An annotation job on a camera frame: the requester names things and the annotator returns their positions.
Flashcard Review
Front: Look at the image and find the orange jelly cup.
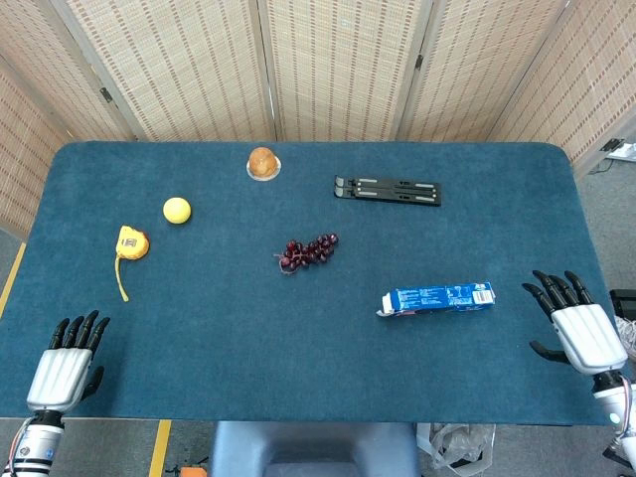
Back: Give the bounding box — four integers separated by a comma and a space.
245, 146, 280, 182

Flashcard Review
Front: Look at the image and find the yellow tape measure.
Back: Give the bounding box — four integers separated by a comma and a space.
114, 225, 151, 303

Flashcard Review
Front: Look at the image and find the blue-grey robot torso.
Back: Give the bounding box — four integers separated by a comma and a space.
208, 420, 421, 477

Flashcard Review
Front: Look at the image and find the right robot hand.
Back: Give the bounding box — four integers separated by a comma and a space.
521, 269, 629, 376

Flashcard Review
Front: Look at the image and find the blue toothpaste box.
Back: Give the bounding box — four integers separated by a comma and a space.
375, 280, 498, 319

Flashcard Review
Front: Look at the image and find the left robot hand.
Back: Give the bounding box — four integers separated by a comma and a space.
26, 309, 111, 414

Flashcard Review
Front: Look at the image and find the black plastic bin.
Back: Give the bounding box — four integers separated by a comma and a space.
609, 288, 636, 317

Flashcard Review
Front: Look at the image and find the clear plastic bag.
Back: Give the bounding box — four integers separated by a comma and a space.
415, 422, 498, 471

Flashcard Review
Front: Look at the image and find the black folding laptop stand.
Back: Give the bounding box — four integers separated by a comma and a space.
333, 174, 443, 209

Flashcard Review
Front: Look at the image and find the woven folding screen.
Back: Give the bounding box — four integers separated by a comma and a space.
0, 0, 636, 242

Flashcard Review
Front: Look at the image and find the yellow ball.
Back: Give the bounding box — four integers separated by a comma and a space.
162, 196, 193, 226

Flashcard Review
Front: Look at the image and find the bunch of dark red grapes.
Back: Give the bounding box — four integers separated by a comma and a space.
272, 232, 341, 277

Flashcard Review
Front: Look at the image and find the blue table cloth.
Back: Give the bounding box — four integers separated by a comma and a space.
0, 140, 622, 427

